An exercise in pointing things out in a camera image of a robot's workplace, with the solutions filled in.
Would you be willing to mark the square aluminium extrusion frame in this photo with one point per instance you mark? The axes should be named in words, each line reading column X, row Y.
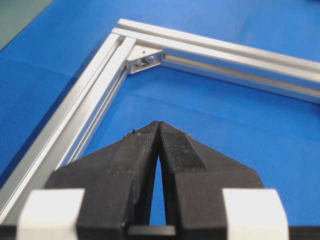
column 130, row 48

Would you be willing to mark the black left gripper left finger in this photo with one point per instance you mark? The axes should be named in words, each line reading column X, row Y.
column 118, row 181

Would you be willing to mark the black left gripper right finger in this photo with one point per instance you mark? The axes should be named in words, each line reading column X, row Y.
column 193, row 177

